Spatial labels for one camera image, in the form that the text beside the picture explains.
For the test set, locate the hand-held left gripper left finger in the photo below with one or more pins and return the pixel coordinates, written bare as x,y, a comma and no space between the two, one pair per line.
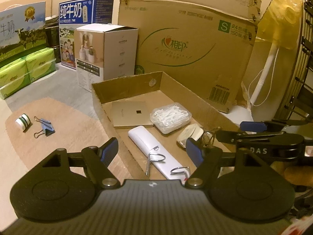
108,150

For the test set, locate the green landscape milk box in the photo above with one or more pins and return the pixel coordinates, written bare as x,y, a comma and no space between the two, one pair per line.
22,36

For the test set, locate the blue milk carton box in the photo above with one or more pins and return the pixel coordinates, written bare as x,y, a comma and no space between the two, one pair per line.
102,9

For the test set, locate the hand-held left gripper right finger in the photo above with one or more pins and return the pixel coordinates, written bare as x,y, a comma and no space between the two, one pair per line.
194,150

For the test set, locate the beige plug adapter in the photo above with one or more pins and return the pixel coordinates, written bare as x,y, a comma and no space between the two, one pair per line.
189,133

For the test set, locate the silver metal hook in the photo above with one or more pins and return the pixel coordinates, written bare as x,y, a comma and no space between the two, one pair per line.
148,166
179,168

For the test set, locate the yellow plastic cover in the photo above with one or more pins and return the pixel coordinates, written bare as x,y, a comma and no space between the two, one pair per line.
281,17

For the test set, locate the bronze metal ornament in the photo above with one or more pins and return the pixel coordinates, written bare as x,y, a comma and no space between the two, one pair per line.
207,138

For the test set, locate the black box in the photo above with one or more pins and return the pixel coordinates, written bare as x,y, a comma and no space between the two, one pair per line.
52,36

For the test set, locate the grey bed sheet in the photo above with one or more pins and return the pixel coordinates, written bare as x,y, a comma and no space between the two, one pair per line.
61,85

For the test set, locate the black metal rack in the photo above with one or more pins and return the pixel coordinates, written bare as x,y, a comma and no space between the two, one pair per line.
307,53

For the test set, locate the green tissue pack bundle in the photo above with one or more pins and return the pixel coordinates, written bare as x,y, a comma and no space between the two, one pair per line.
36,63

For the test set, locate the shallow cardboard box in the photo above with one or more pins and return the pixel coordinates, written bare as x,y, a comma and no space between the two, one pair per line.
156,98

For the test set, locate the white rectangular device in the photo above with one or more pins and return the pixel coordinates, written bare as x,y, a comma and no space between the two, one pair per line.
146,139

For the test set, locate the clear floss pick box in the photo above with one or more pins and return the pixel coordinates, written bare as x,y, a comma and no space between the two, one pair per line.
171,118

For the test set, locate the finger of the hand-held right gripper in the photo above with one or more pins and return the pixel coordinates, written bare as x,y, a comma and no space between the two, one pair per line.
253,126
229,137

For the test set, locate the person's right hand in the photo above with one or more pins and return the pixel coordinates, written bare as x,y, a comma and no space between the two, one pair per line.
298,176

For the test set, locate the blue binder clip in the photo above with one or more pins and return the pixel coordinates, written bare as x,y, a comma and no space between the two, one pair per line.
45,122

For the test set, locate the white product box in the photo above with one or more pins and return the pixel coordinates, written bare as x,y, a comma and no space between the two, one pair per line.
117,53

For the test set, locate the white green tape roll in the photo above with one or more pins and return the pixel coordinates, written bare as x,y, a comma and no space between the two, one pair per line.
23,123

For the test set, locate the gold box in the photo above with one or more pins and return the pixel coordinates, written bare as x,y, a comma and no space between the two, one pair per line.
127,115

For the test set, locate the large brown cardboard box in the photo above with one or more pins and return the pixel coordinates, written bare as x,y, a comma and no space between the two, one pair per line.
183,53

